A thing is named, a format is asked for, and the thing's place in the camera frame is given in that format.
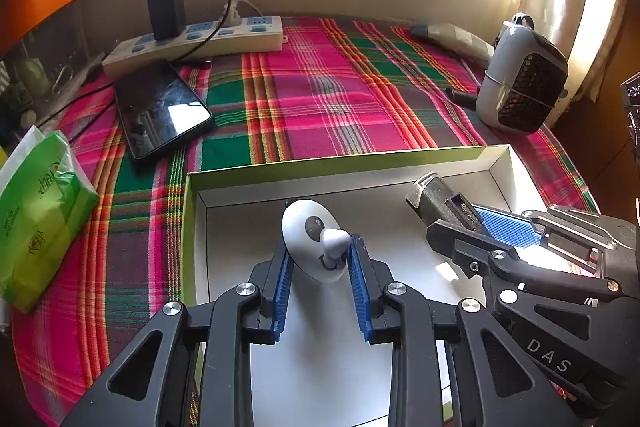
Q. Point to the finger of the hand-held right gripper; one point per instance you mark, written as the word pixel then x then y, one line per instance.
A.
pixel 450 239
pixel 505 227

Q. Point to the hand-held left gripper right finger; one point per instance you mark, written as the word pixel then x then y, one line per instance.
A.
pixel 360 292

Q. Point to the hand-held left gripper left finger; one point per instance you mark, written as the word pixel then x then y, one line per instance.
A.
pixel 282 297

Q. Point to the grey device with clear cap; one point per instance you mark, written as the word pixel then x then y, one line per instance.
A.
pixel 435 197

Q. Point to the white smiley face toy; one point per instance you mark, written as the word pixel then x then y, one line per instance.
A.
pixel 305 237

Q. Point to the white box lid green rim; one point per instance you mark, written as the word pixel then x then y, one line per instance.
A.
pixel 380 202

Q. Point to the brown wooden wardrobe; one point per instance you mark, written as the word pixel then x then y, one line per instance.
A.
pixel 605 132

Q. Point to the small white fan heater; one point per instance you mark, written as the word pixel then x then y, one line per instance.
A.
pixel 500 72

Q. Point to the plaid tablecloth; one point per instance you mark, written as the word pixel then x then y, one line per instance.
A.
pixel 320 107

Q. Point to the white hair trimmer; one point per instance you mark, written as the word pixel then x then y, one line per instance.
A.
pixel 455 34

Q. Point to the black smartphone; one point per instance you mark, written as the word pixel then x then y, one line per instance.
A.
pixel 160 112

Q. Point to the cream patterned curtain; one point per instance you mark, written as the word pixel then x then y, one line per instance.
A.
pixel 580 7

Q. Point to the green tissue pack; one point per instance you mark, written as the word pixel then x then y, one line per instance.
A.
pixel 40 217

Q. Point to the white power strip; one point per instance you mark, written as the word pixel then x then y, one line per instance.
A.
pixel 225 42

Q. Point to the white plug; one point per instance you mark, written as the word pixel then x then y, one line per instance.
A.
pixel 242 9

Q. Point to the black charger adapter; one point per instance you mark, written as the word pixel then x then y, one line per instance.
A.
pixel 167 14

